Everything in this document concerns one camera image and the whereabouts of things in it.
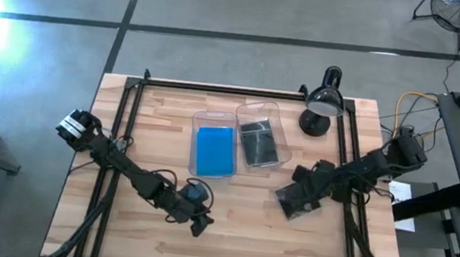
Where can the black aluminium rig frame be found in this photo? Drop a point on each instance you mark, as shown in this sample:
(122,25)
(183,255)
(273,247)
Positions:
(135,93)

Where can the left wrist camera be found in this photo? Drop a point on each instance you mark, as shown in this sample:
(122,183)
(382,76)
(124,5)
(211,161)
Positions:
(196,192)

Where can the blue jewel case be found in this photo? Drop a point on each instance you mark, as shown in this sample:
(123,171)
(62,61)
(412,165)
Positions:
(215,150)

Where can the white paper sheet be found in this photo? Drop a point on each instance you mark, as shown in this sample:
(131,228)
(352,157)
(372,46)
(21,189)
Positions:
(403,198)

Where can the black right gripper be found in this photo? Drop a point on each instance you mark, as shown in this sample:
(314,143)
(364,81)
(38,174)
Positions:
(329,186)

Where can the clear plastic bin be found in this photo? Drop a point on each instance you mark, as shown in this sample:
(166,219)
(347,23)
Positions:
(283,151)
(214,118)

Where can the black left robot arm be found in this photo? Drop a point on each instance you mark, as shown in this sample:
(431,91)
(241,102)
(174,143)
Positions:
(123,164)

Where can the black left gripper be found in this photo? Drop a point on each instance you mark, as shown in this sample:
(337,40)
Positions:
(182,211)

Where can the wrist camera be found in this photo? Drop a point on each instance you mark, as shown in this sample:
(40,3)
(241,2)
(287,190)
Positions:
(323,167)
(196,192)

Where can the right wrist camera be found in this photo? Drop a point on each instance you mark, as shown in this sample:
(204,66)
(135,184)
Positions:
(323,167)

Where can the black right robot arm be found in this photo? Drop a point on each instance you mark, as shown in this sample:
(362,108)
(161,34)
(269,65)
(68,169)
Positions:
(380,161)

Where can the black desk lamp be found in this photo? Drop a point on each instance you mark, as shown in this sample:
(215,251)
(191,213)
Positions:
(326,98)

